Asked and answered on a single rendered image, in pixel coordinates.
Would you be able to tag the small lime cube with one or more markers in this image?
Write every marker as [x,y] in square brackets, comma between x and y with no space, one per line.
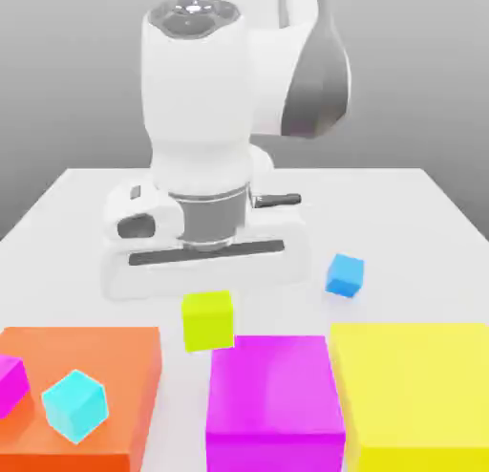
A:
[208,323]

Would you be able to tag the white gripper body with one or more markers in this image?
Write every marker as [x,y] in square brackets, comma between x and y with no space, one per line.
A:
[206,267]

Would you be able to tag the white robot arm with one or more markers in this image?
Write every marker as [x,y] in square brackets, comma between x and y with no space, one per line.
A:
[195,97]

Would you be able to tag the small magenta cube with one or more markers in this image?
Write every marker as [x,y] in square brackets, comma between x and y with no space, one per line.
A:
[9,384]

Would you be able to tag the large magenta box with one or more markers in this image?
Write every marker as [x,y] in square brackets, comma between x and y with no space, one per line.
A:
[275,395]

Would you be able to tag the small cyan cube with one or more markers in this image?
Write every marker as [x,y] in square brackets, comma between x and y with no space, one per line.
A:
[74,407]

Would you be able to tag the large orange box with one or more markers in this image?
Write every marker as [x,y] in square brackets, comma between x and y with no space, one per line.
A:
[107,365]

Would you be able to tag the large yellow box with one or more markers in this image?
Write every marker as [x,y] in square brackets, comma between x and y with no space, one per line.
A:
[416,388]

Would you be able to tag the small blue cube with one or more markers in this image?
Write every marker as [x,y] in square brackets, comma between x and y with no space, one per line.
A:
[344,275]

